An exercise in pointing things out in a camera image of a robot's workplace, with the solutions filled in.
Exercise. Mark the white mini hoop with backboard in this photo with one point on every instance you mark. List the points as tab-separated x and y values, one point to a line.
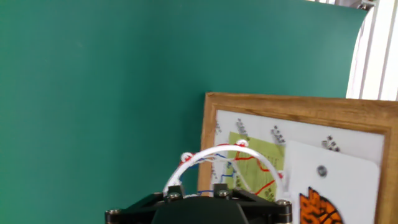
342	168

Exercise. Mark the wooden picture frame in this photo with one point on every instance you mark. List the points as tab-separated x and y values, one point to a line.
280	104

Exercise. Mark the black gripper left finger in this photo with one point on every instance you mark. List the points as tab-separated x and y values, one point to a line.
140	207

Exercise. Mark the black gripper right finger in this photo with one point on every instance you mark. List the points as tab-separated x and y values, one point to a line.
264	207

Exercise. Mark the green table mat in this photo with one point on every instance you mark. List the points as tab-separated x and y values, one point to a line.
93	93

